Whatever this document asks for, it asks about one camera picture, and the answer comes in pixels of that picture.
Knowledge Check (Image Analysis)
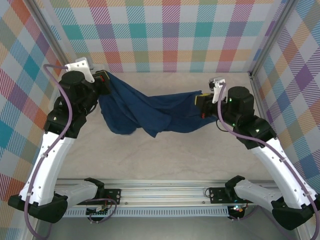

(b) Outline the aluminium table side rail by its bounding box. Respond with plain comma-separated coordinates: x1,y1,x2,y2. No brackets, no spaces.
249,72,270,121

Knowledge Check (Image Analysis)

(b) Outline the black circuit board white connector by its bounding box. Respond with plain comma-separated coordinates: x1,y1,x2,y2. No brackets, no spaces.
85,206,110,219

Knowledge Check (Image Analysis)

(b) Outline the circuit board with lit LEDs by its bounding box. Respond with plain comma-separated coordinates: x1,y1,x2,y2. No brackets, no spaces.
229,204,245,216

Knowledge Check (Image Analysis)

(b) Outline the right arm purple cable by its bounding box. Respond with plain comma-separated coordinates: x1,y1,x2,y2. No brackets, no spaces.
217,83,316,240

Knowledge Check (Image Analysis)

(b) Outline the white slotted cable duct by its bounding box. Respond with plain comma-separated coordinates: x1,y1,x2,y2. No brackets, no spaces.
61,206,230,218

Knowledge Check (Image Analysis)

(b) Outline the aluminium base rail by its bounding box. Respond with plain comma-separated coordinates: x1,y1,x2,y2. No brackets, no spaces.
53,177,285,208

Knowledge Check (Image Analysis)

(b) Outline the aluminium frame post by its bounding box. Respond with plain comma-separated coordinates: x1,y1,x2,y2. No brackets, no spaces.
26,0,76,65
248,0,298,76

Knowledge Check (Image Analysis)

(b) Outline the dark blue t-shirt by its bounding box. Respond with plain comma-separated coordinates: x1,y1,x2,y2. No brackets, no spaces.
98,71,218,138

